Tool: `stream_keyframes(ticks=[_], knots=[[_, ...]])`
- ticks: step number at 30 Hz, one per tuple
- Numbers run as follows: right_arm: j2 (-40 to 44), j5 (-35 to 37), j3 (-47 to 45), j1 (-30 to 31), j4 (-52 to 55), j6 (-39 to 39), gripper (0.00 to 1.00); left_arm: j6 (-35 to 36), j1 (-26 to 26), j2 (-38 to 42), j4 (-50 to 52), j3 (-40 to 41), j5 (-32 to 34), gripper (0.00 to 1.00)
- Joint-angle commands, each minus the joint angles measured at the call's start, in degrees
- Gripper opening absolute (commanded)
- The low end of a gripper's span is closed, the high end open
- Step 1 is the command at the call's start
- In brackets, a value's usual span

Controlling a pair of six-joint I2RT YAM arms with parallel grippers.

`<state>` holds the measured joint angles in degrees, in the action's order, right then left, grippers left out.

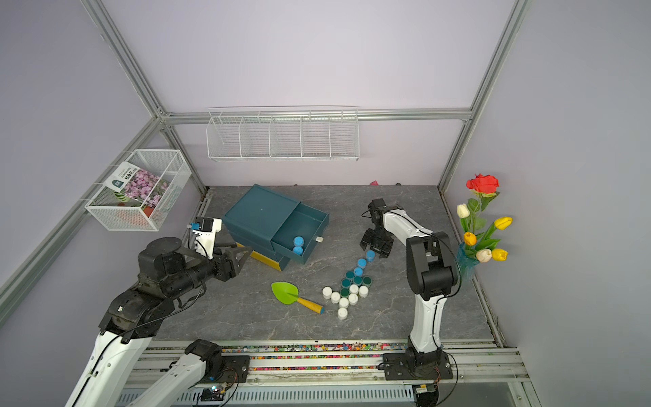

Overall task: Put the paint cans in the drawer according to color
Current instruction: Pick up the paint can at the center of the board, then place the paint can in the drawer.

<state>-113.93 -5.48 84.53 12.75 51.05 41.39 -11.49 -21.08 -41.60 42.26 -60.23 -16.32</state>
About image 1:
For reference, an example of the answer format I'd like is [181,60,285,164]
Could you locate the teal top drawer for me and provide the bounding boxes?
[271,203,329,265]

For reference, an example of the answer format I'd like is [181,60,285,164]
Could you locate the yellow bottom drawer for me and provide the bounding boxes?
[250,247,291,271]

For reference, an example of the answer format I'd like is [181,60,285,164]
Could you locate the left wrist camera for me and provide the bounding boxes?
[188,216,222,259]

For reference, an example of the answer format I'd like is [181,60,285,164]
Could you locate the colourful pebble tray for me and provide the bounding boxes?
[222,340,407,372]

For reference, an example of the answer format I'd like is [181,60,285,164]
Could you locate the teal drawer cabinet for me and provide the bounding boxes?
[222,184,299,260]

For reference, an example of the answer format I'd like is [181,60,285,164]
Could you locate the long white wire basket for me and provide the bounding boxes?
[206,105,360,162]

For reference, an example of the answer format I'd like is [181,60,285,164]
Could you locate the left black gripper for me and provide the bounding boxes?
[167,241,254,298]

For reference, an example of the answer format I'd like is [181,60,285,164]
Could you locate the small white wire basket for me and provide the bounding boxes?
[85,149,192,232]

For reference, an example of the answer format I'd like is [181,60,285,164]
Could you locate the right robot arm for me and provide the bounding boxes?
[360,198,460,382]

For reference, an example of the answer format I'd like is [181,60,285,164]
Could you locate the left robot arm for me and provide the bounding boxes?
[66,237,252,406]

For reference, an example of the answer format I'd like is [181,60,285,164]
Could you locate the glass vase with flowers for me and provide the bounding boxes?
[456,174,513,283]

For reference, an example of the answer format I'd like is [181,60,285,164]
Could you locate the green toy shovel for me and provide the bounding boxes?
[271,282,324,315]

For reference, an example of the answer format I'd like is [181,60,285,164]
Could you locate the purple flower seed packet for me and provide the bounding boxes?
[103,161,170,209]

